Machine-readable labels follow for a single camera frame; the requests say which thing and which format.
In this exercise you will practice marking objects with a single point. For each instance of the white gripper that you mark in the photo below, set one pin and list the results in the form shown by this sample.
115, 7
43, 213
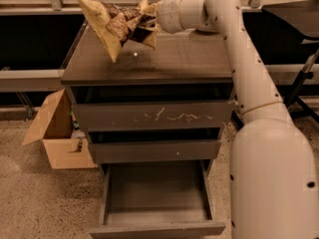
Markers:
168, 14

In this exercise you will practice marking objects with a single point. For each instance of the brown chip bag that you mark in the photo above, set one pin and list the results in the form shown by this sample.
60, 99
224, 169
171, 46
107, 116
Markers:
114, 25

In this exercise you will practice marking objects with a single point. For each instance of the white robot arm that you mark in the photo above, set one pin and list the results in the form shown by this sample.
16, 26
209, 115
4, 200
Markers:
273, 178

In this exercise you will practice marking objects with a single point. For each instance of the grey drawer cabinet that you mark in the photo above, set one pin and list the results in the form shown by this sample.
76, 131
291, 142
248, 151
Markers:
189, 57

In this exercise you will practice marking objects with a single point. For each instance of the grey top drawer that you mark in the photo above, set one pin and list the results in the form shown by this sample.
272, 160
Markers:
117, 108

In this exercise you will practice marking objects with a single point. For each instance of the grey drawer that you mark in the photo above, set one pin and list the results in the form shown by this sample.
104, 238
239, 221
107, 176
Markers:
117, 108
154, 145
156, 200

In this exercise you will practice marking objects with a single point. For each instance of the grey middle drawer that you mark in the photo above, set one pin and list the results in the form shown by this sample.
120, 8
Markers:
154, 145

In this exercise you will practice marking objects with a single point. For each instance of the grey bottom drawer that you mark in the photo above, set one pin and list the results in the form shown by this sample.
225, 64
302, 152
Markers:
156, 200

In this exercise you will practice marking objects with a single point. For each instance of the black rolling side table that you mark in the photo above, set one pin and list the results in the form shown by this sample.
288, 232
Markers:
286, 36

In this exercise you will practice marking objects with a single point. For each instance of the green bottle in box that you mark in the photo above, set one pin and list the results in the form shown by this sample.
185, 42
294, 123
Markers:
75, 124

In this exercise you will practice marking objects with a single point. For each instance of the open cardboard box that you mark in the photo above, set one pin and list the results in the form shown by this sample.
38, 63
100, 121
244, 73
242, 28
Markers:
53, 126

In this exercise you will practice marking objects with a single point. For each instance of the metal window rail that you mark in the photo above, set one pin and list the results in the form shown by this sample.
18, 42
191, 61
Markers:
50, 80

